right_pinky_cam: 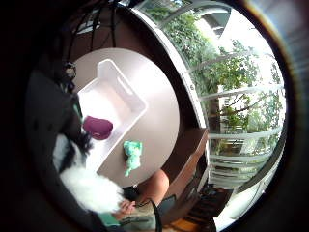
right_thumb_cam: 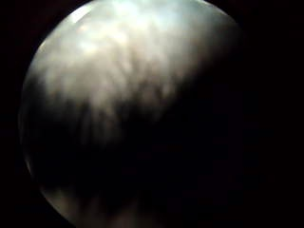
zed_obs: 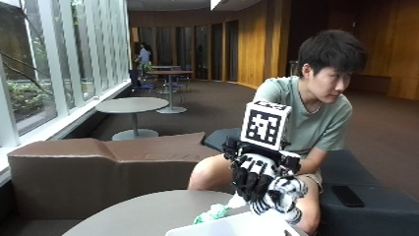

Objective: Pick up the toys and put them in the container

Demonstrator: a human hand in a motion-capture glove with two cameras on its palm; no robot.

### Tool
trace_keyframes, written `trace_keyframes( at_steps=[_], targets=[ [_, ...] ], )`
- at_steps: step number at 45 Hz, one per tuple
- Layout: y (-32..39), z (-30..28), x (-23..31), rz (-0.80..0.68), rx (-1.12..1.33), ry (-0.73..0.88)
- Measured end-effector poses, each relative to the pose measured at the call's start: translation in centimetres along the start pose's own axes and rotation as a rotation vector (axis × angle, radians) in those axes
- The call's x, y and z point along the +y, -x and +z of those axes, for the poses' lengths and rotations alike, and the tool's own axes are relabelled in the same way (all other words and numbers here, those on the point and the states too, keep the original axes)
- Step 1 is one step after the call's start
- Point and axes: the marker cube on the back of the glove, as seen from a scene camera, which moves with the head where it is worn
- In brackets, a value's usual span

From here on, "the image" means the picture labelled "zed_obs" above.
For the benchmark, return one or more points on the green shrubs outside window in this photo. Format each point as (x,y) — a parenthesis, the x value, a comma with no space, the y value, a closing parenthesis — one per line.
(26,98)

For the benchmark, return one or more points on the blue chair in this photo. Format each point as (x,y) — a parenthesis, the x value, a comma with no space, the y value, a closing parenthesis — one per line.
(179,83)
(140,82)

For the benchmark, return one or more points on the black phone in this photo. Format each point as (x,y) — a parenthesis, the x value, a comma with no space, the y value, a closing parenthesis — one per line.
(347,196)

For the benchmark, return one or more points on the round grey pedestal table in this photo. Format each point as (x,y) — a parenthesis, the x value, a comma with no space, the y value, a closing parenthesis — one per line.
(131,105)

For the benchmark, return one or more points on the white black striped tiger toy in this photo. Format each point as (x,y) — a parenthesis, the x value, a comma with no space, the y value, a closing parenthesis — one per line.
(284,196)

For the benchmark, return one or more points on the the person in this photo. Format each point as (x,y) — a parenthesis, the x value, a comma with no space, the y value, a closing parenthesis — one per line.
(314,121)

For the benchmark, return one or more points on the white window frame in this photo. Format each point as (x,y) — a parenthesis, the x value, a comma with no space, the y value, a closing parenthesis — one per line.
(48,59)

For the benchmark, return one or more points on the green and white soft toy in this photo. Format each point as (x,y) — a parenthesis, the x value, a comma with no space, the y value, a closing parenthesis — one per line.
(212,213)

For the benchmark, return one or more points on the round brown pedestal table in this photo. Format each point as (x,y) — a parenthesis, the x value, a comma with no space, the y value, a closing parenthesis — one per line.
(171,72)

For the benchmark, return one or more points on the dark grey sofa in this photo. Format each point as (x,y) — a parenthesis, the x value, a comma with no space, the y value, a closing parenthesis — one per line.
(375,209)

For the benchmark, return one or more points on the brown leather bench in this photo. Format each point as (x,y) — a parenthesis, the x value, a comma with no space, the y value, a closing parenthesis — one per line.
(87,173)

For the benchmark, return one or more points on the white box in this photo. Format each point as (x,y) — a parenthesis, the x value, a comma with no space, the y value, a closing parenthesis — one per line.
(236,226)

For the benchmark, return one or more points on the white cube with black markers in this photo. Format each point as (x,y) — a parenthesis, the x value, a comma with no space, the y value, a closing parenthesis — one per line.
(264,126)

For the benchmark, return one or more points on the ceiling lamp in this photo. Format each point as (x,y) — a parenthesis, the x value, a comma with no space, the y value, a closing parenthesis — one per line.
(214,4)

